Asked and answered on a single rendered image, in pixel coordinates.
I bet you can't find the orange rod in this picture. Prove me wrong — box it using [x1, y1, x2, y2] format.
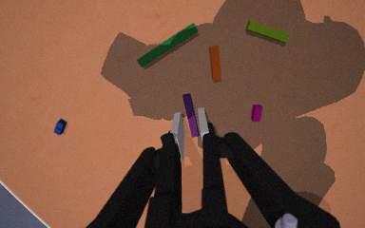
[209, 46, 221, 81]

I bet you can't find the short magenta rod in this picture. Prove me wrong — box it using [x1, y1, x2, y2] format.
[251, 104, 262, 122]

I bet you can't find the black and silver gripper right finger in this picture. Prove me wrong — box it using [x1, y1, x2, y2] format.
[198, 107, 340, 228]

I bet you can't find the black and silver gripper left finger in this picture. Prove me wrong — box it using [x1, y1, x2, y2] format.
[86, 112, 185, 228]

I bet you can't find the small blue cube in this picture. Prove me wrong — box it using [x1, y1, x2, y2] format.
[56, 119, 67, 130]
[54, 127, 65, 136]

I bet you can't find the dark purple rod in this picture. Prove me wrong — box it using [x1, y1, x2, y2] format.
[182, 93, 199, 137]

